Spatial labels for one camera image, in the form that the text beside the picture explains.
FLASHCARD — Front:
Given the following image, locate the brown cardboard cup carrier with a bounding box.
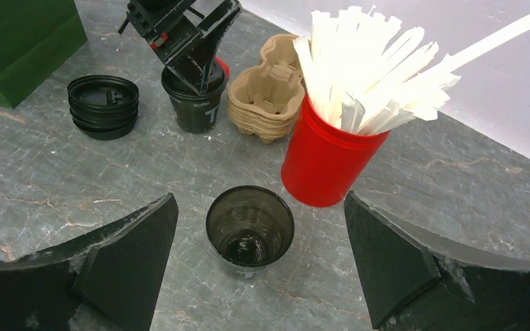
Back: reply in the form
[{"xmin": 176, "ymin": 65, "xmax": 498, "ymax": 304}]
[{"xmin": 227, "ymin": 34, "xmax": 306, "ymax": 144}]

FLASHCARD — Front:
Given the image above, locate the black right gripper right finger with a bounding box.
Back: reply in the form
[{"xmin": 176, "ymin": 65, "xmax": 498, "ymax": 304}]
[{"xmin": 344, "ymin": 192, "xmax": 530, "ymax": 330}]

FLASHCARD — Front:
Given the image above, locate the green bag holder block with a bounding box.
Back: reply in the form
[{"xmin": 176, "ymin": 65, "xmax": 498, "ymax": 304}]
[{"xmin": 0, "ymin": 0, "xmax": 87, "ymax": 109}]

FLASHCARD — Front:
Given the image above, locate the red cylindrical straw holder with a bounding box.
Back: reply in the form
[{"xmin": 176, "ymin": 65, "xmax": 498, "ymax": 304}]
[{"xmin": 280, "ymin": 96, "xmax": 389, "ymax": 208}]

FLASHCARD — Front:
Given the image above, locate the dark translucent cup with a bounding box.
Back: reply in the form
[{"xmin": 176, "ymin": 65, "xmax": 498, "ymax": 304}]
[
  {"xmin": 205, "ymin": 185, "xmax": 295, "ymax": 279},
  {"xmin": 161, "ymin": 60, "xmax": 228, "ymax": 134}
]

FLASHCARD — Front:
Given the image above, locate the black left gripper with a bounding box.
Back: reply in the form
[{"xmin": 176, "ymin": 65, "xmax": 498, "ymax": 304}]
[{"xmin": 118, "ymin": 1, "xmax": 242, "ymax": 95}]

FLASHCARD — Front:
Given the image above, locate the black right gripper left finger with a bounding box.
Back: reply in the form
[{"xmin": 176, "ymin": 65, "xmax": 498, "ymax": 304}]
[{"xmin": 0, "ymin": 194, "xmax": 179, "ymax": 330}]

